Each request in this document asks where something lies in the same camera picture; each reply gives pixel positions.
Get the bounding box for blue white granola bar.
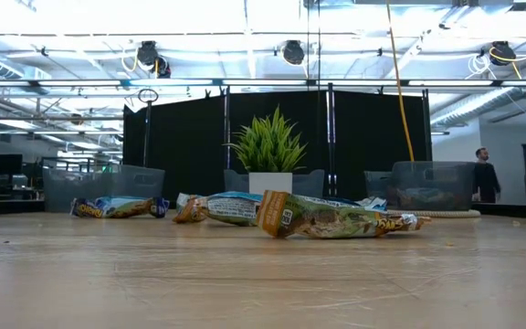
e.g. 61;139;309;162
198;190;267;228
312;195;388;214

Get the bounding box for green orange granola bar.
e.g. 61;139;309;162
256;189;432;240

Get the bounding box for green plant in white pot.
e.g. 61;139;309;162
224;105;310;196

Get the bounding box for translucent grey plastic bin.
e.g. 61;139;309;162
363;160;476;212
224;168;326;202
42;164;166;214

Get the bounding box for black partition screen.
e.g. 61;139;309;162
122;89;432;202

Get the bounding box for overhead LED light strip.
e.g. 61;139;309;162
0;78;526;89

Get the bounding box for person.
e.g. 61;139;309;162
471;146;503;204

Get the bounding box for black computer monitor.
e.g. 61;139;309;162
0;154;24;177

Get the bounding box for black ceiling cable reel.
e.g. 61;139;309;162
280;39;307;67
489;40;518;68
135;39;173;80

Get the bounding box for black stand with ring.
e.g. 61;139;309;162
137;88;160;168

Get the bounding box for yellow hanging cable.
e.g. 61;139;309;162
384;0;416;163

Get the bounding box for round rope mat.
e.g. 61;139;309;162
384;208;482;219

